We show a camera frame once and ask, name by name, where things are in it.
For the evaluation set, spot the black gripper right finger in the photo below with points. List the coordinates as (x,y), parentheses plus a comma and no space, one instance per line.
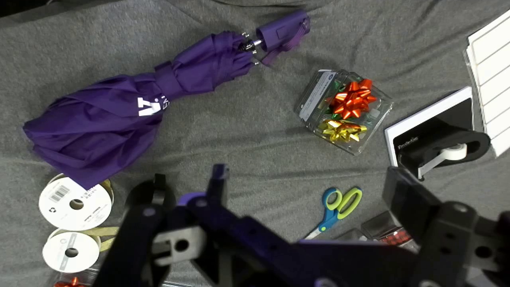
(451,235)

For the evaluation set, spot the red gift bow in small tray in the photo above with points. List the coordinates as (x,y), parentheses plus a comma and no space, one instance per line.
(354,101)

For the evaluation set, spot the white black power adapter box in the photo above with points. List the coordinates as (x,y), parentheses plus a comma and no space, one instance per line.
(440,135)

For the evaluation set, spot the blue green handled scissors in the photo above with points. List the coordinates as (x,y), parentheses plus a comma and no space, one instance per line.
(336,206)

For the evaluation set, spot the long clear plastic tray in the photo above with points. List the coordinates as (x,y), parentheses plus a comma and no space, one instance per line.
(381,229)

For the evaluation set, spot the small white gold ribbon spool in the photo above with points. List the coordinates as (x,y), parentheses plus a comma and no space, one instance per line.
(77,251)

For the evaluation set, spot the gold gift bow in small tray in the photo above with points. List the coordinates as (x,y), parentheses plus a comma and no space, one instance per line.
(343,131)

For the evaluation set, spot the purple folded umbrella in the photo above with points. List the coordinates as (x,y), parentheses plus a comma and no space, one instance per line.
(100,130)

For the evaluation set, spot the red gift bow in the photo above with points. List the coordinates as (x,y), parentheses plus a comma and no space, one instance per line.
(354,101)
(70,283)

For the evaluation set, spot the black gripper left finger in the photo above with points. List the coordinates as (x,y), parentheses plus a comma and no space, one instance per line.
(129,261)

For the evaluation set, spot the small clear plastic tray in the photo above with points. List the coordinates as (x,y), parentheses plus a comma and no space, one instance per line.
(312,106)

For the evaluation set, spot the large white ribbon spool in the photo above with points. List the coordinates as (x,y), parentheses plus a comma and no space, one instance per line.
(69,206)

